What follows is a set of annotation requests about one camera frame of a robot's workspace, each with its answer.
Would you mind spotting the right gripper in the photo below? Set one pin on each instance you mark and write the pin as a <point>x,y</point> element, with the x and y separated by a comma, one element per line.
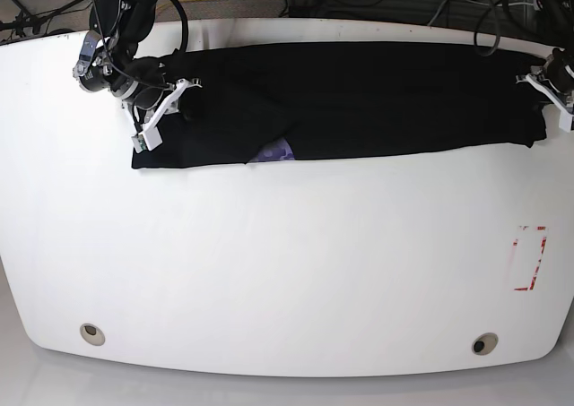
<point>143,83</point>

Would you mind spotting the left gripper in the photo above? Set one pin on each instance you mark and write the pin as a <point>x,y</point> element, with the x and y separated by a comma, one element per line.
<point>556,84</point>

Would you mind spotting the black T-shirt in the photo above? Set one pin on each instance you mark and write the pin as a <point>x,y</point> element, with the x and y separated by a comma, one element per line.
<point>345,100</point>

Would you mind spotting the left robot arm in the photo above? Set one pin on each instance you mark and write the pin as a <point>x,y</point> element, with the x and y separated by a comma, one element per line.
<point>555,27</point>

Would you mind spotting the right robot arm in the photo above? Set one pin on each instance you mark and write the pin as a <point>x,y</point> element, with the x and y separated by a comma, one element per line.
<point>136,18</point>

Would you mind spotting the red tape marker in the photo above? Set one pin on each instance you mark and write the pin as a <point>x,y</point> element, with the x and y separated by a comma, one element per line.
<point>527,255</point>

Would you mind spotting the left table grommet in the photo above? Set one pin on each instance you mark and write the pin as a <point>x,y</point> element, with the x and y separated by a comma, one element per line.
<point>92,334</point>

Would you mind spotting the table grommet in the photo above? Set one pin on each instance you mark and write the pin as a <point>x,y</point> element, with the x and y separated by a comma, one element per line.
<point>485,344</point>
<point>92,334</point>

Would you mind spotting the right table grommet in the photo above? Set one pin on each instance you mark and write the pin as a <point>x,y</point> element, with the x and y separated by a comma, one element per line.
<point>485,344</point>

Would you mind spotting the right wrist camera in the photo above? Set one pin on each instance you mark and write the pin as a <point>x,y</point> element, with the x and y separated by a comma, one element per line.
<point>138,143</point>

